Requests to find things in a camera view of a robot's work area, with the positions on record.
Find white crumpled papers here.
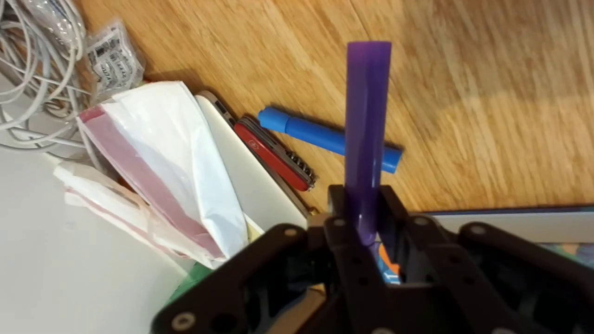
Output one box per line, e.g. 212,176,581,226
50,157,193,265

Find purple marker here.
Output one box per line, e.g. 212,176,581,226
343,38,393,248

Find blue marker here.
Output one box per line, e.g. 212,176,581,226
256,103,406,176

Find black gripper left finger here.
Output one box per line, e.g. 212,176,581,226
150,183,380,334

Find white cable bundle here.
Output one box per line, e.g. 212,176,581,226
0,0,89,151

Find red marker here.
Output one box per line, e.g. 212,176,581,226
232,113,319,192

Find white paper stack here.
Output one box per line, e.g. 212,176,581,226
76,79,251,268

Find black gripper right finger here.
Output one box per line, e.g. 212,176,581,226
377,183,594,334

